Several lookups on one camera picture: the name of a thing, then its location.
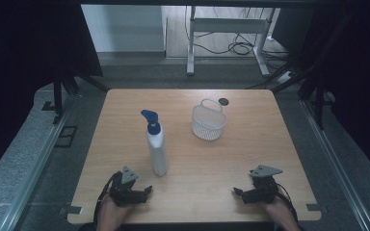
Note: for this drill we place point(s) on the black tripod stand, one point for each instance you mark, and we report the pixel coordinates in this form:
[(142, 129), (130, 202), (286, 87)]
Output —
[(65, 88)]

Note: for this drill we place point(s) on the person's right hand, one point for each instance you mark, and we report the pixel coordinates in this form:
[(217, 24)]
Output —
[(279, 211)]

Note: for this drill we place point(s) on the white pump bottle blue cap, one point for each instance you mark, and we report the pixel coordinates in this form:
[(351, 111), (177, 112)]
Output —
[(156, 150)]

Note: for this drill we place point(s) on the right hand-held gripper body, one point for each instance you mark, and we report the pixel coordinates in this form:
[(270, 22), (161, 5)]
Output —
[(263, 189)]

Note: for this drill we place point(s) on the aluminium rail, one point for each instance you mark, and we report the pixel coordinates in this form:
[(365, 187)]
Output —
[(35, 166), (334, 163)]

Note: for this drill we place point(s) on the dark curtain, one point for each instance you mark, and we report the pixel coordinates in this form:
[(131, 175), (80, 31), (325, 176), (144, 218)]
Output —
[(29, 64), (356, 73)]

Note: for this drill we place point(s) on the round black table grommet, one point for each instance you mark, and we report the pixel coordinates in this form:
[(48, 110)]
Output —
[(223, 101)]

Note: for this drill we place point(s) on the person's left hand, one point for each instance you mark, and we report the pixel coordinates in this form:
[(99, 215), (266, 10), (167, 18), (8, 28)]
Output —
[(110, 213)]

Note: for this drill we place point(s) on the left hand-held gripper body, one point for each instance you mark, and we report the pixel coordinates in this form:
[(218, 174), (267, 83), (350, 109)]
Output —
[(124, 192)]

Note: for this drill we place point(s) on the white power strip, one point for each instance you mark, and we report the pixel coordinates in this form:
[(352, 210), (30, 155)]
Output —
[(285, 77)]

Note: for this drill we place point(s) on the white plastic mesh basket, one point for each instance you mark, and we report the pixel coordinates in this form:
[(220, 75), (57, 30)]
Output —
[(208, 123)]

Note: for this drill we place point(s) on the white metal desk frame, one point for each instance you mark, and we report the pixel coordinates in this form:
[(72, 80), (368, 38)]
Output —
[(228, 25)]

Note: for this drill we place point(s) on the black rectangular floor frame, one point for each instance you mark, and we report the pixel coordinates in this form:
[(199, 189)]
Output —
[(66, 136)]

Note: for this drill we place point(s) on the black metal stand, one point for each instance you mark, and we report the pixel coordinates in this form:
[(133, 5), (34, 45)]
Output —
[(318, 99)]

